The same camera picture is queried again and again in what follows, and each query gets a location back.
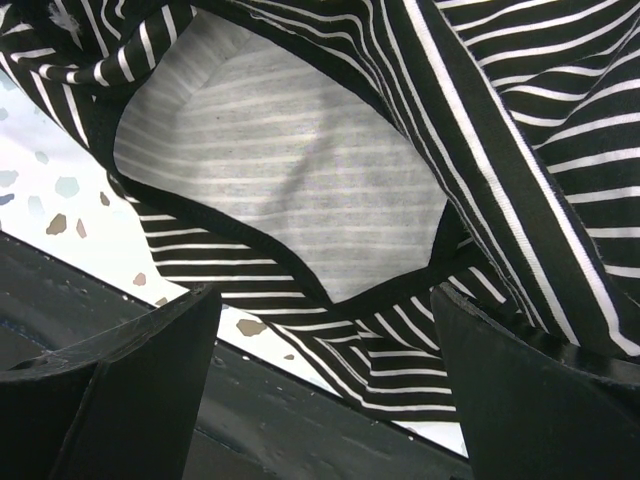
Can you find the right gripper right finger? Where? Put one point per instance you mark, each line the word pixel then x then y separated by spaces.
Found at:
pixel 532 406

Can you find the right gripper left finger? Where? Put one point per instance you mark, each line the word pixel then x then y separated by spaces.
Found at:
pixel 119 405

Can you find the black white striped tank top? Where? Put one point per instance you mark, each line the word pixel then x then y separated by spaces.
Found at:
pixel 326 164

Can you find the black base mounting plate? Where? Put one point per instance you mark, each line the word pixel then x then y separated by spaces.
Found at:
pixel 255 420

